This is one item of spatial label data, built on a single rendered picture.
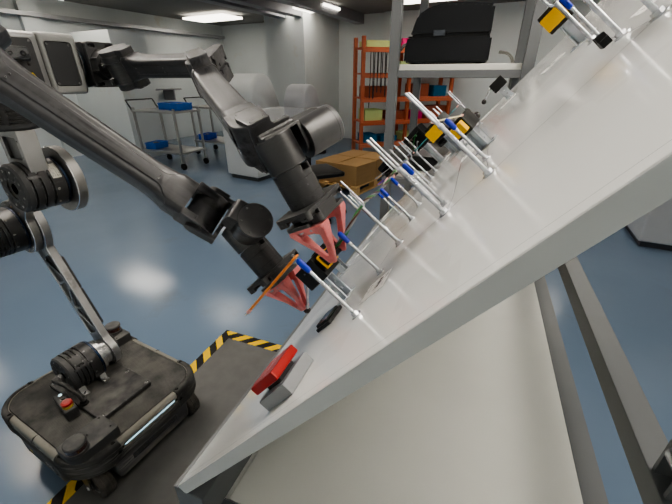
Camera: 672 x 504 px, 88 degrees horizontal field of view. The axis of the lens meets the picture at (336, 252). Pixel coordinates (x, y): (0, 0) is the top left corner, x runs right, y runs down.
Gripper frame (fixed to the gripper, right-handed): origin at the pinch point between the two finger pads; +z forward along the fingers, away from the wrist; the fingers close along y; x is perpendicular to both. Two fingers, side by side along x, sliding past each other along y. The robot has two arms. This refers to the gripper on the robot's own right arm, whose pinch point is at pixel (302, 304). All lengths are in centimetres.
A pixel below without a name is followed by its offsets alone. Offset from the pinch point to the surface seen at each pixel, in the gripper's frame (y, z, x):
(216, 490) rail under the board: -28.2, 11.3, 10.2
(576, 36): 49, -7, -52
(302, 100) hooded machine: 549, -169, 317
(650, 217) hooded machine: 330, 186, -33
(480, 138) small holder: 28.7, -3.6, -34.2
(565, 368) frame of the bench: 31, 54, -21
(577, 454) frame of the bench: 7, 52, -23
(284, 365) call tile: -20.4, -1.5, -16.8
